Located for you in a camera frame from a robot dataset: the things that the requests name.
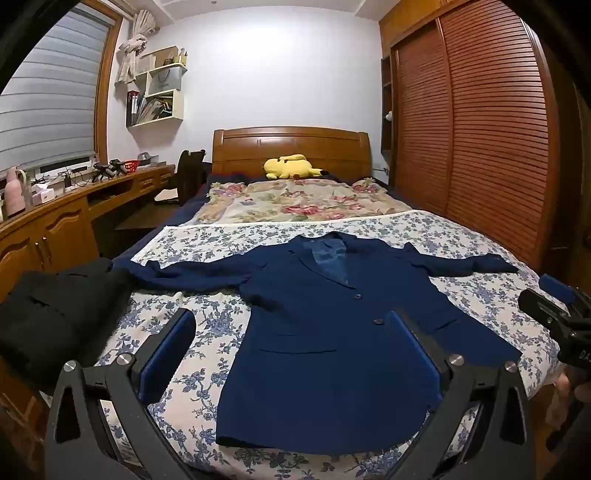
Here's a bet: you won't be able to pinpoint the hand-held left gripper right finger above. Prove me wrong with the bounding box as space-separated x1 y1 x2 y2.
385 309 548 480

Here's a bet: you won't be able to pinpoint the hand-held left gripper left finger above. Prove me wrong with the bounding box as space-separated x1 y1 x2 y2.
44 307 199 480

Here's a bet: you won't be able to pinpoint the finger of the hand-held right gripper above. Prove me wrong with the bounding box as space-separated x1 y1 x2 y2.
539 274 591 308

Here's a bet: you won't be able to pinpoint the navy blue blazer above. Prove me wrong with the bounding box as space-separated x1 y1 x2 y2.
113 232 522 450

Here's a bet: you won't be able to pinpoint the blue floral bedsheet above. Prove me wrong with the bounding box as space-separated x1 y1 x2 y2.
95 210 566 480

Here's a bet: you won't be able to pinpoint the black garment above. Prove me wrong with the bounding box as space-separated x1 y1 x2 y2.
0 257 132 393

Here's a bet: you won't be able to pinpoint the wooden louvered wardrobe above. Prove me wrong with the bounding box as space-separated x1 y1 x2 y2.
379 0 573 273

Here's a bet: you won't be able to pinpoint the wooden desk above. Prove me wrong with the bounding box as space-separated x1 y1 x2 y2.
0 164 176 301

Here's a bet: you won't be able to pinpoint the black chair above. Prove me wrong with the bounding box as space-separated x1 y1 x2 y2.
154 148 207 206

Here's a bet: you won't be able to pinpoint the black tools on desk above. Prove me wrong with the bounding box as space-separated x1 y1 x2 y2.
92 159 127 182

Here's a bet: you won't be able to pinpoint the pink floral blanket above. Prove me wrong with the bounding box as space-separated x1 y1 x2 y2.
180 178 416 227

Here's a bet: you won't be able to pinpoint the white tissue box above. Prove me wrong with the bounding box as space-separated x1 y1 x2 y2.
31 182 58 204

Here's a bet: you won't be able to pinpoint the pink bottle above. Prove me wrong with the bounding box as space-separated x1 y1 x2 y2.
4 167 28 217

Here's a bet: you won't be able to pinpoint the yellow plush toy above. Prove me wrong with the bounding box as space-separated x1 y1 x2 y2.
263 154 324 181

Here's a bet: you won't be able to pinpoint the leaning books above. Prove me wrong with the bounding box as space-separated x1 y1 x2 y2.
139 97 174 124

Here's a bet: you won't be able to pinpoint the wooden bed headboard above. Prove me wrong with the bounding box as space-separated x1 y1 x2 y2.
212 127 372 178

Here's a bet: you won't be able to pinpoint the white paper bag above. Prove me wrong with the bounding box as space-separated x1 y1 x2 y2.
148 65 183 95

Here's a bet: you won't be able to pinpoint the grey window blind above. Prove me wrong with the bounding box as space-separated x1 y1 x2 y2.
0 7 116 171

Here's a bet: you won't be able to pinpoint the tied cream curtain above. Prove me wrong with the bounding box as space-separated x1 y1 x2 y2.
115 9 160 85

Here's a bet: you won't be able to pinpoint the white wall shelf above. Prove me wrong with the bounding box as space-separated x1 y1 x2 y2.
126 45 189 129

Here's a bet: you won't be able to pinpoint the wooden window frame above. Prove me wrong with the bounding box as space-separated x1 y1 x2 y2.
95 14 125 162

